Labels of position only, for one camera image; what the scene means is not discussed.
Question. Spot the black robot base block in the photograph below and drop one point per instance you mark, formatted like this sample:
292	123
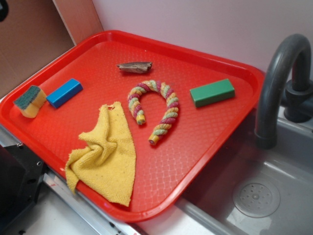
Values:
21	175

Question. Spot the green rectangular block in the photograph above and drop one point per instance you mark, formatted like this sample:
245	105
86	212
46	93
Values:
212	93

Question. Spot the blue rectangular block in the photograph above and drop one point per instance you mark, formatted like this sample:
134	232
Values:
64	93

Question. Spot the red plastic tray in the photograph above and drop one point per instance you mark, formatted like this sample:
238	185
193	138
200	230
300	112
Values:
165	170

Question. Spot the brown crumpled wrapper piece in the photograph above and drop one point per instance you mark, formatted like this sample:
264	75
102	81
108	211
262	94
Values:
136	67

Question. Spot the yellow cloth towel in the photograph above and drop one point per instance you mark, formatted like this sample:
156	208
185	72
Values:
107	163

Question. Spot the grey plastic sink basin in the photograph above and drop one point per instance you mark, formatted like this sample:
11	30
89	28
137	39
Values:
245	190

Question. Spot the yellow green sponge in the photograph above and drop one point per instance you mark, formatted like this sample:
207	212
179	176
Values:
30	102

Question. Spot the grey toy faucet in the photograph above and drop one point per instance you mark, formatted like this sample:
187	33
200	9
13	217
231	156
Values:
287	84

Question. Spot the brown cardboard panel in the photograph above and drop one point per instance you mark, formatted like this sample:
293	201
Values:
33	33

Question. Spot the multicolour twisted rope toy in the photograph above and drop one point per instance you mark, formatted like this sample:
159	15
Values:
172	107

